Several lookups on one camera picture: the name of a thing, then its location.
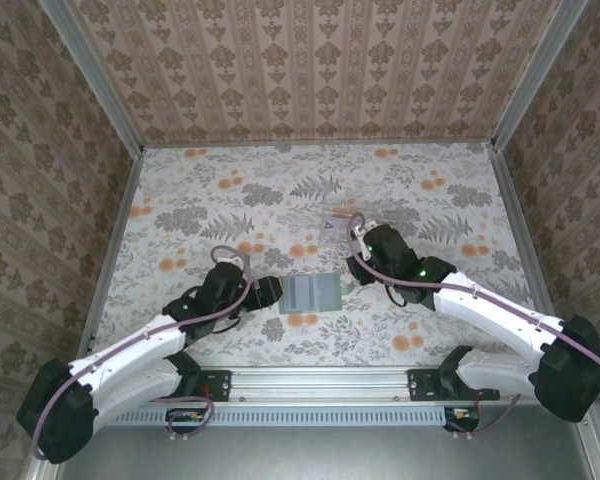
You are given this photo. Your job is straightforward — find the clear plastic bag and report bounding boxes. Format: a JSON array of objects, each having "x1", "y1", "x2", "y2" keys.
[{"x1": 318, "y1": 196, "x2": 401, "y2": 247}]

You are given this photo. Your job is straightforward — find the aluminium table end rail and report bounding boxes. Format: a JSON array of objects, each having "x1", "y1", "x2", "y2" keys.
[{"x1": 142, "y1": 141, "x2": 496, "y2": 150}]

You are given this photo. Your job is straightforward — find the aluminium frame bar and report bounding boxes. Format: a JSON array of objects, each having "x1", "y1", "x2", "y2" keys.
[{"x1": 575, "y1": 419, "x2": 600, "y2": 480}]

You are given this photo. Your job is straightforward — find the aluminium table side rail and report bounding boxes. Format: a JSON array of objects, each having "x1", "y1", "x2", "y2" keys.
[
  {"x1": 487, "y1": 142, "x2": 556, "y2": 326},
  {"x1": 77, "y1": 147, "x2": 146, "y2": 371}
]

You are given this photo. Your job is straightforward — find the white slotted cable duct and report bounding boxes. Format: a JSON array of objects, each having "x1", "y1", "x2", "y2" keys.
[{"x1": 97, "y1": 404, "x2": 451, "y2": 427}]

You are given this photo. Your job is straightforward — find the aluminium frame post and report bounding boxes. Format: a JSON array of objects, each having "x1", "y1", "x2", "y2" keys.
[
  {"x1": 43, "y1": 0, "x2": 146, "y2": 154},
  {"x1": 490, "y1": 0, "x2": 592, "y2": 151}
]

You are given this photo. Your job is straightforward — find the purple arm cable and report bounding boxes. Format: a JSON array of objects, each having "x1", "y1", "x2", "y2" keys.
[
  {"x1": 346, "y1": 212, "x2": 600, "y2": 442},
  {"x1": 29, "y1": 244, "x2": 256, "y2": 461}
]

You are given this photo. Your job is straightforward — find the black connector board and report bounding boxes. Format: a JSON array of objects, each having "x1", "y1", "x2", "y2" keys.
[
  {"x1": 442, "y1": 405, "x2": 483, "y2": 432},
  {"x1": 165, "y1": 407, "x2": 209, "y2": 432}
]

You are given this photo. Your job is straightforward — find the light card with dark band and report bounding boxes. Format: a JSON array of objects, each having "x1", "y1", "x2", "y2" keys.
[{"x1": 322, "y1": 213, "x2": 354, "y2": 246}]

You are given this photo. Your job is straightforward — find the floral print tablecloth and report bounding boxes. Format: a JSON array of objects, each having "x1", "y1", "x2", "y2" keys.
[{"x1": 87, "y1": 143, "x2": 556, "y2": 369}]

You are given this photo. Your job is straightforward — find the grey metal panel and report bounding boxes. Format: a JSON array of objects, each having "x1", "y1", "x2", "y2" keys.
[{"x1": 59, "y1": 424, "x2": 589, "y2": 480}]

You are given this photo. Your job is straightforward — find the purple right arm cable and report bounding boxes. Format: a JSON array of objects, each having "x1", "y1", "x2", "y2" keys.
[{"x1": 346, "y1": 212, "x2": 600, "y2": 442}]

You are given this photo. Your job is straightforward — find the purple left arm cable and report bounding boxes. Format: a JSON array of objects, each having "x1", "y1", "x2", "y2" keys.
[{"x1": 29, "y1": 244, "x2": 256, "y2": 461}]

